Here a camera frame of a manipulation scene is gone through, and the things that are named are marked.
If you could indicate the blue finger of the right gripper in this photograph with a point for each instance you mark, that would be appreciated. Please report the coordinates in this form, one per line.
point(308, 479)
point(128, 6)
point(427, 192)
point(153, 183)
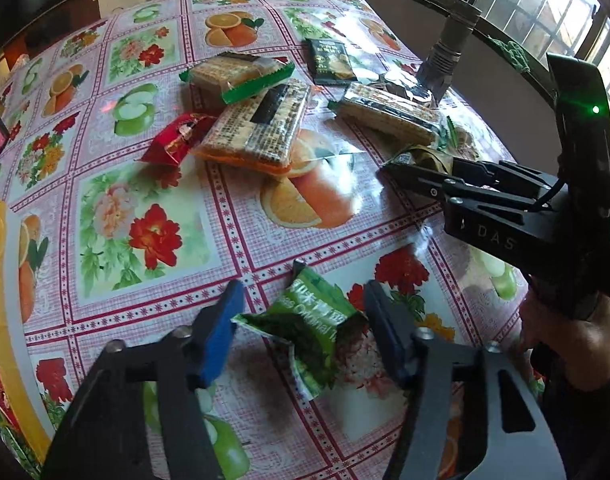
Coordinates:
point(422, 181)

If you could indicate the gold woven snack packet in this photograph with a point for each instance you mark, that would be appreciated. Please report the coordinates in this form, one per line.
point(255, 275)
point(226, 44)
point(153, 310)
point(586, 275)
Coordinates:
point(424, 157)

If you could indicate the yellow rimmed white tray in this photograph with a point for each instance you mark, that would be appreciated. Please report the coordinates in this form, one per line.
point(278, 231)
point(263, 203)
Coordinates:
point(24, 422)

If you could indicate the person right hand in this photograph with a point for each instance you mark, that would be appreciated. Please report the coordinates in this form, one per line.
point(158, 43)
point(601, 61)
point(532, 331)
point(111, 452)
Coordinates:
point(582, 346)

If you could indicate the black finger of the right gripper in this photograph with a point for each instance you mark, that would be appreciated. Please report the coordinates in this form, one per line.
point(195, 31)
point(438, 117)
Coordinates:
point(466, 169)

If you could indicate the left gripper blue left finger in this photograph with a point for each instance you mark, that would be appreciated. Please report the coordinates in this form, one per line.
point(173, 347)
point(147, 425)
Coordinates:
point(212, 333)

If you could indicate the green end cracker pack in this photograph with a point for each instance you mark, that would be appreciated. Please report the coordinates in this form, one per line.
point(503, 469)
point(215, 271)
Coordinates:
point(231, 77)

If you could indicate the floral plastic tablecloth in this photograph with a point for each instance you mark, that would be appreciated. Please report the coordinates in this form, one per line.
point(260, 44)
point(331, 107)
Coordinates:
point(110, 248)

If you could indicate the orange cracker pack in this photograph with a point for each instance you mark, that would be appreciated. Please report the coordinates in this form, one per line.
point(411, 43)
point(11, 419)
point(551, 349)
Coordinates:
point(259, 133)

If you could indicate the red face snack packet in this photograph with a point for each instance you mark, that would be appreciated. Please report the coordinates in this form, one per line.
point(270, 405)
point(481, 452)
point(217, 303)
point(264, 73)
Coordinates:
point(174, 142)

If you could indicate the green pea packet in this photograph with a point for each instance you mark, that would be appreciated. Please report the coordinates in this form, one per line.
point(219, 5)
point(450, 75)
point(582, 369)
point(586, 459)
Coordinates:
point(313, 319)

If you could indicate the dark green chip packet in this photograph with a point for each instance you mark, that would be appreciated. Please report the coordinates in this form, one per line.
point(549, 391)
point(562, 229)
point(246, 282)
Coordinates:
point(328, 62)

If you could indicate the black stripe cracker pack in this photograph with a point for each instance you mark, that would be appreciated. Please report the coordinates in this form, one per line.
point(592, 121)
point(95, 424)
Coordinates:
point(388, 113)

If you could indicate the grey metal flashlight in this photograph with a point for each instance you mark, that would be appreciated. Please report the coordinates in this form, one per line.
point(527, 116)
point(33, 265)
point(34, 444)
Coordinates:
point(437, 70)

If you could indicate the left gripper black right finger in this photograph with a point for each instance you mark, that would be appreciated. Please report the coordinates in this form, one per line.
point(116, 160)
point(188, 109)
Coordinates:
point(393, 327)

